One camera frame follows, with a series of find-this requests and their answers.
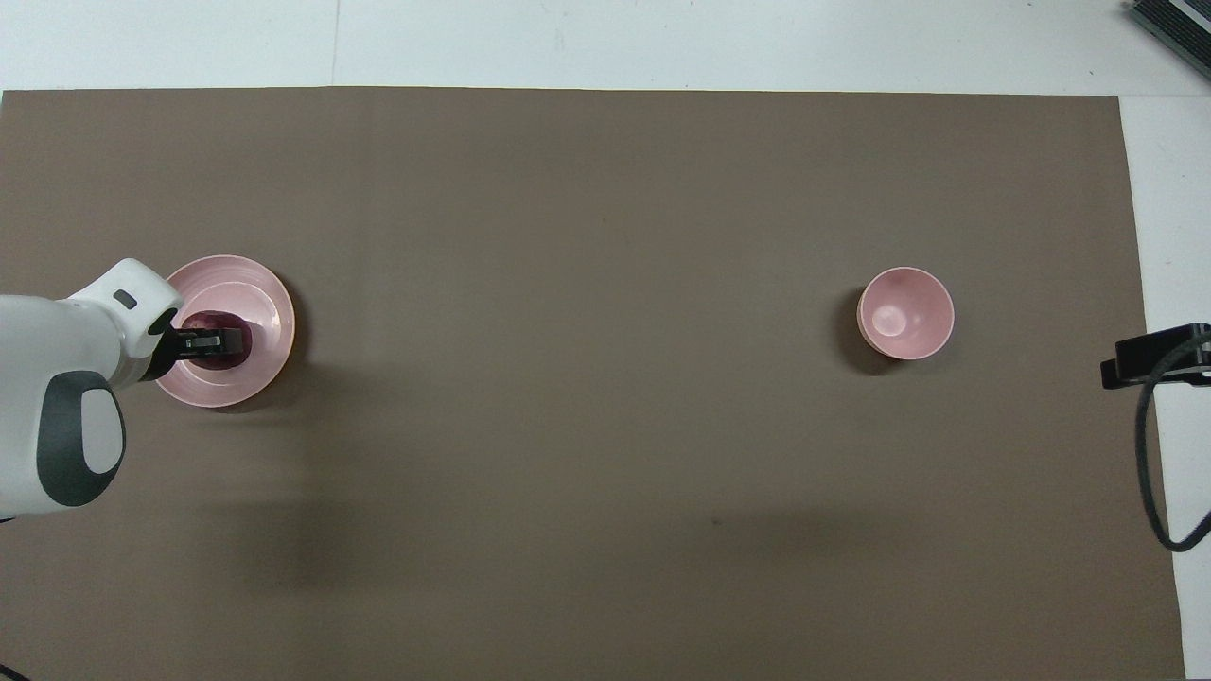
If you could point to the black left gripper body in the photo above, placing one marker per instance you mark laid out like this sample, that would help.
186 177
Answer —
163 355

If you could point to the dark red apple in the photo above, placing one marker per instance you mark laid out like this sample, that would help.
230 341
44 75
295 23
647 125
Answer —
227 360

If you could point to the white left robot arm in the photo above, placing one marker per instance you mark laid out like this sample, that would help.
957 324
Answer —
47 340

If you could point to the pink plate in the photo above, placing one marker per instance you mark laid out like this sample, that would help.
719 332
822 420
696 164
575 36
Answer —
260 293

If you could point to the pink bowl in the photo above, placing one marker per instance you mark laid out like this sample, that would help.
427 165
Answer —
908 317

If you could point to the brown table mat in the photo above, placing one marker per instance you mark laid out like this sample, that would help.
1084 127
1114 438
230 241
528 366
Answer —
605 426

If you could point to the grey ribbed device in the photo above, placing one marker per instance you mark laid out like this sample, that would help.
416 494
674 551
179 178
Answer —
1183 19

